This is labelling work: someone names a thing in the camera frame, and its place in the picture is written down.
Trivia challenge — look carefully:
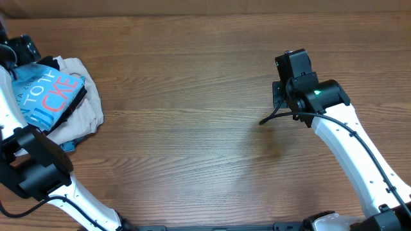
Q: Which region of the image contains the light blue t-shirt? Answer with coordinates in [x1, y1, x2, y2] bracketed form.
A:
[12, 63, 85, 132]

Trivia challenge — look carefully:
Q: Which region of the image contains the blue denim garment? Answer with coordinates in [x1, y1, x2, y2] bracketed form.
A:
[60, 137, 85, 152]

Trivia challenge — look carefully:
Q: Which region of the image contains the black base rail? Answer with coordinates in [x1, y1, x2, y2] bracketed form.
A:
[117, 221, 305, 231]

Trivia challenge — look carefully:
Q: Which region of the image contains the beige folded garment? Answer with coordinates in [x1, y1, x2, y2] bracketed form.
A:
[46, 56, 104, 145]

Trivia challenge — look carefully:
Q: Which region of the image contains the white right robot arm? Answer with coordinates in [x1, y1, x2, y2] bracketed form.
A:
[272, 78, 410, 230]

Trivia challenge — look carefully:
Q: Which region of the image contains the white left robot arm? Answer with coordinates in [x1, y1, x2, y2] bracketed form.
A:
[1, 31, 134, 230]

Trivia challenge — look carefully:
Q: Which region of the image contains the black folded garment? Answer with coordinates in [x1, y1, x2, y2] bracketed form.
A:
[38, 56, 87, 135]

